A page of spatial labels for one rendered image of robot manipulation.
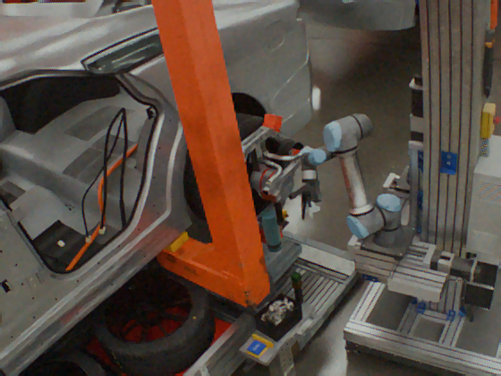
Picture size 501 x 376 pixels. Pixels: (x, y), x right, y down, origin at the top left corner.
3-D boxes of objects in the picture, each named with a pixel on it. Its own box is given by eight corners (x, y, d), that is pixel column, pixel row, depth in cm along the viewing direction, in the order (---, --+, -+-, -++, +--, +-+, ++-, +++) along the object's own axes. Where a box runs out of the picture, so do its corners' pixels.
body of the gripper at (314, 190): (321, 202, 280) (320, 178, 281) (305, 203, 279) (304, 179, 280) (317, 203, 288) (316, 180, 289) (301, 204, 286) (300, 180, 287)
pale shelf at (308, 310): (289, 298, 296) (288, 294, 294) (315, 309, 286) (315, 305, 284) (239, 353, 271) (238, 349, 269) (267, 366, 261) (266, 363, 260)
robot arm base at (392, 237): (408, 230, 263) (408, 214, 258) (398, 251, 254) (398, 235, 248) (380, 224, 271) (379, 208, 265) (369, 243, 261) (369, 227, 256)
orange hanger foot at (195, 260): (178, 249, 328) (163, 202, 308) (248, 279, 298) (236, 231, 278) (159, 266, 319) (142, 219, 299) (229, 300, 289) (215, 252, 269)
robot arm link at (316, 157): (328, 143, 272) (320, 147, 282) (309, 151, 269) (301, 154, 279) (335, 158, 272) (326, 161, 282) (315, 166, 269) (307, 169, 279)
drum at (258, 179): (266, 180, 324) (261, 159, 316) (296, 190, 312) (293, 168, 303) (250, 194, 316) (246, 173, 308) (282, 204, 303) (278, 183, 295)
